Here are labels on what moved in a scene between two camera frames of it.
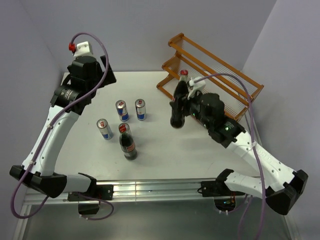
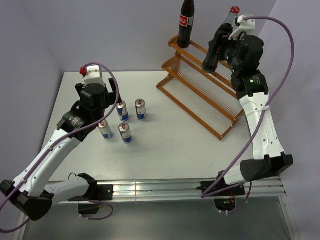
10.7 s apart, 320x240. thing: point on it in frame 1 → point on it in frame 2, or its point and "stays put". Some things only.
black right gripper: (199, 97) → (215, 43)
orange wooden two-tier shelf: (236, 90) stays put
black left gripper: (110, 78) → (110, 96)
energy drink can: (140, 107) stays put
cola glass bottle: (127, 142) → (234, 11)
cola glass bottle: (179, 104) → (186, 24)
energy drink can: (105, 128) stays put
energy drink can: (122, 110) stays put
